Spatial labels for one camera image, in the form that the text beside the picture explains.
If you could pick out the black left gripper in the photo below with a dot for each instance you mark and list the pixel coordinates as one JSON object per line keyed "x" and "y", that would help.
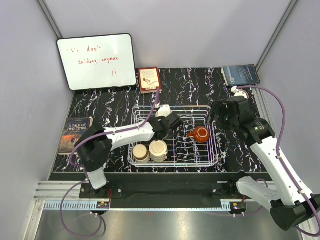
{"x": 159, "y": 119}

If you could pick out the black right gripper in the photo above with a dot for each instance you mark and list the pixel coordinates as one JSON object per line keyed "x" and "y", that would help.
{"x": 215, "y": 109}

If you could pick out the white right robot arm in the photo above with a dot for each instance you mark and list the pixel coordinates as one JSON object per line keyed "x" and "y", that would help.
{"x": 292, "y": 202}

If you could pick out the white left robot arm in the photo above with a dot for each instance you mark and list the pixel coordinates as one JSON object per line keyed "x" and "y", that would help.
{"x": 96, "y": 144}

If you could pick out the orange ceramic mug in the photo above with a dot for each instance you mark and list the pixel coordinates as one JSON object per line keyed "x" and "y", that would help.
{"x": 200, "y": 134}

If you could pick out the cream ribbed mug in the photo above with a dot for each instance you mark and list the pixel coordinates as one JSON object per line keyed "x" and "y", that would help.
{"x": 158, "y": 150}

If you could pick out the brown and cream cup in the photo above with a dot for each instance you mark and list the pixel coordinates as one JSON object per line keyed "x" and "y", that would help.
{"x": 141, "y": 154}

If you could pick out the red and white book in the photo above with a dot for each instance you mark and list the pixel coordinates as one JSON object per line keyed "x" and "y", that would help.
{"x": 149, "y": 80}

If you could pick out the dark blue book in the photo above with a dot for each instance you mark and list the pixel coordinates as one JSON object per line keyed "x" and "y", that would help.
{"x": 240, "y": 75}

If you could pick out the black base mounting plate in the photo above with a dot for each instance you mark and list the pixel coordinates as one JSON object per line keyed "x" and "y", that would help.
{"x": 142, "y": 191}

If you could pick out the white dry-erase board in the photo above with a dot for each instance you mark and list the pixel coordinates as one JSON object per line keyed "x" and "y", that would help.
{"x": 95, "y": 62}

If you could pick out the Tale of Two Cities book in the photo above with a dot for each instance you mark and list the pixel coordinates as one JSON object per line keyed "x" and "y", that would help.
{"x": 73, "y": 130}

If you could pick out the white wire dish rack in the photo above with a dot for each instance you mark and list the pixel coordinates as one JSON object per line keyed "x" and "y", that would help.
{"x": 183, "y": 151}

